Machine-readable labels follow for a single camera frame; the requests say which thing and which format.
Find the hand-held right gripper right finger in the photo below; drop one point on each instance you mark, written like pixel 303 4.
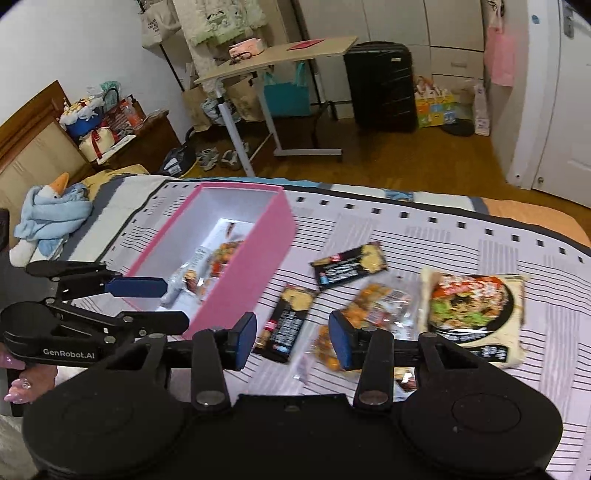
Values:
pixel 342 342

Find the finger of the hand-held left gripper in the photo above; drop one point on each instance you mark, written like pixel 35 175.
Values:
pixel 154 322
pixel 138 287

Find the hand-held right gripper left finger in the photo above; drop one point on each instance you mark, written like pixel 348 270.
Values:
pixel 244 340

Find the clear orange snack packet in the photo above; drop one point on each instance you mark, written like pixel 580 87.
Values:
pixel 321 353
pixel 378 304

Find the black snack packet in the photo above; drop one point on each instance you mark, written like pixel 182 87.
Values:
pixel 287 323
pixel 351 266

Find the clear silver snack packet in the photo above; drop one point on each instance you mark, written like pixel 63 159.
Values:
pixel 184 281

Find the clear pink-rimmed storage bin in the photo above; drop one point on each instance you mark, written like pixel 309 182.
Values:
pixel 258 258

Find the large noodle packet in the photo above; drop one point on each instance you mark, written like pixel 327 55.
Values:
pixel 466 304

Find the person's left hand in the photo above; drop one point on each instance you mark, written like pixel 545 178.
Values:
pixel 32 384

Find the small red snack packet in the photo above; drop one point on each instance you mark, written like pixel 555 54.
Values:
pixel 406 381

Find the white food picture packet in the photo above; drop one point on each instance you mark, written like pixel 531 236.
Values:
pixel 226 256

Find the light fluffy clothing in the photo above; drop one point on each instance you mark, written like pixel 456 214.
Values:
pixel 11 445

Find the yellow cloth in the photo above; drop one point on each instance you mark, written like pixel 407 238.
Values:
pixel 113 177

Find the white goose plush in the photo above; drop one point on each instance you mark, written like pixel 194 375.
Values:
pixel 57 185

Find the striped white bedsheet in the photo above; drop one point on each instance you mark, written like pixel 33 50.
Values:
pixel 415 230

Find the black floor bag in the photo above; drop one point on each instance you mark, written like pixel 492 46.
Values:
pixel 178 159

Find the grey sneaker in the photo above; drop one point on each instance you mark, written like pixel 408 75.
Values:
pixel 207 159
pixel 233 158

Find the dark wooden nightstand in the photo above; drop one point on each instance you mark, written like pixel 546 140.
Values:
pixel 154 138

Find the white red ribbon gift box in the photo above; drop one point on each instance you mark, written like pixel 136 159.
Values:
pixel 99 141

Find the red printed packet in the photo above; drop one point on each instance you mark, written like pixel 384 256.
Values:
pixel 130 115

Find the wooden headboard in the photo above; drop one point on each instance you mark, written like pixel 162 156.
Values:
pixel 32 147

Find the blue basket with white filling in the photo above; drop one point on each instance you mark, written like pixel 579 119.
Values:
pixel 83 117

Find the brown paper bag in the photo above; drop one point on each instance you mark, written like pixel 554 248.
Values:
pixel 244 99
pixel 196 108

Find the orange bed sheet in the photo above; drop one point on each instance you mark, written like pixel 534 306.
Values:
pixel 512 210

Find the teal shopping bag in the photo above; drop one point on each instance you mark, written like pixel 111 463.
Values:
pixel 286 97

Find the dark round floor object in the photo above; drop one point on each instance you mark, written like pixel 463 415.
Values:
pixel 459 129

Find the colourful cardboard box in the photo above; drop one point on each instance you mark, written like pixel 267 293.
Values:
pixel 438 110

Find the black suitcase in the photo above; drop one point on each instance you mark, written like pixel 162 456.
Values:
pixel 378 87

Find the white canvas tote bag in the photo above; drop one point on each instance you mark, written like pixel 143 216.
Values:
pixel 157 25

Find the pink tissue box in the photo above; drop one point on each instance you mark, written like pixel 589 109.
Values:
pixel 247 47

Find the wooden rolling side table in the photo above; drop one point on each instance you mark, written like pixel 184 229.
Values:
pixel 277 57

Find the white pink standing packet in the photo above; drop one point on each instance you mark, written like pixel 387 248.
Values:
pixel 481 110

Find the white lace hanging cloth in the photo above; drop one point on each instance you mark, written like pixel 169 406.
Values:
pixel 217 23

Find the red card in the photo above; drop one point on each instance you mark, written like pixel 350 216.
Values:
pixel 304 44

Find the white door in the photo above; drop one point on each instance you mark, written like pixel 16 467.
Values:
pixel 554 115

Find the white wardrobe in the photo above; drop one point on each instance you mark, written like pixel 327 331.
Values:
pixel 415 23

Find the pink hanging bag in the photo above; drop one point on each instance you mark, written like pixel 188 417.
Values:
pixel 501 53

